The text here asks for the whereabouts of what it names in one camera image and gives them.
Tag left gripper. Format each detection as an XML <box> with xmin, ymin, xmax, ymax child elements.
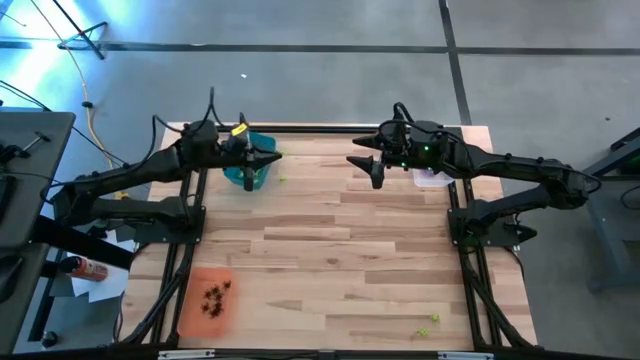
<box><xmin>219</xmin><ymin>122</ymin><xmax>284</xmax><ymax>172</ymax></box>

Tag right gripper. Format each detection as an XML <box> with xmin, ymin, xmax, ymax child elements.
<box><xmin>346</xmin><ymin>119</ymin><xmax>451</xmax><ymax>174</ymax></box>

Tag teal plastic bin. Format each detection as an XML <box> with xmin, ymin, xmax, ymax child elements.
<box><xmin>223</xmin><ymin>130</ymin><xmax>278</xmax><ymax>191</ymax></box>

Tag clear plastic bin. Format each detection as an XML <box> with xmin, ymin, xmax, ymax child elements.
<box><xmin>412</xmin><ymin>168</ymin><xmax>456</xmax><ymax>189</ymax></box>

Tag orange plastic bin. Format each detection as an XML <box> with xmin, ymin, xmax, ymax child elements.
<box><xmin>175</xmin><ymin>263</ymin><xmax>239</xmax><ymax>336</ymax></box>

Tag black diagonal beam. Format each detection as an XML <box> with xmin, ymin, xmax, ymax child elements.
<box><xmin>29</xmin><ymin>214</ymin><xmax>137</xmax><ymax>271</ymax></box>

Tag white paper sheets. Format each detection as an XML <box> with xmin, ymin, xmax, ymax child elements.
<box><xmin>69</xmin><ymin>227</ymin><xmax>137</xmax><ymax>304</ymax></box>

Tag orange bottle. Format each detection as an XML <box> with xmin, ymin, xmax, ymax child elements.
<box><xmin>59</xmin><ymin>255</ymin><xmax>109</xmax><ymax>283</ymax></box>

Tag black tripod stand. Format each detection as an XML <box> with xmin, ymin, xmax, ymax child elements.
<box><xmin>52</xmin><ymin>0</ymin><xmax>110</xmax><ymax>60</ymax></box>

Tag black bar clamp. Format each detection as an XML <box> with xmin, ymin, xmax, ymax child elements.
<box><xmin>0</xmin><ymin>130</ymin><xmax>51</xmax><ymax>164</ymax></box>

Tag grey side desk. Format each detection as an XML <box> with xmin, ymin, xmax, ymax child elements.
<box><xmin>0</xmin><ymin>110</ymin><xmax>77</xmax><ymax>357</ymax></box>

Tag grey metal workbench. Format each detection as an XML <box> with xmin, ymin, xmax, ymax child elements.
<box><xmin>549</xmin><ymin>127</ymin><xmax>640</xmax><ymax>294</ymax></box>

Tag black aluminium table frame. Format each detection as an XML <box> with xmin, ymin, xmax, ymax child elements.
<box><xmin>117</xmin><ymin>123</ymin><xmax>539</xmax><ymax>360</ymax></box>

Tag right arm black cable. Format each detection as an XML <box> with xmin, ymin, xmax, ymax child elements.
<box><xmin>378</xmin><ymin>102</ymin><xmax>451</xmax><ymax>141</ymax></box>

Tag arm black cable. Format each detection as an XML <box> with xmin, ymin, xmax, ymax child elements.
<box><xmin>149</xmin><ymin>87</ymin><xmax>226</xmax><ymax>161</ymax></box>
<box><xmin>378</xmin><ymin>102</ymin><xmax>451</xmax><ymax>141</ymax></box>

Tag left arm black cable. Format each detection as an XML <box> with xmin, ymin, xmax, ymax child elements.
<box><xmin>149</xmin><ymin>87</ymin><xmax>226</xmax><ymax>161</ymax></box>

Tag yellow cable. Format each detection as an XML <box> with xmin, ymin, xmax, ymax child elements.
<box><xmin>29</xmin><ymin>0</ymin><xmax>126</xmax><ymax>199</ymax></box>

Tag black floor cable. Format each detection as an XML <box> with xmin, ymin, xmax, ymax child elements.
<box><xmin>0</xmin><ymin>79</ymin><xmax>156</xmax><ymax>201</ymax></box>

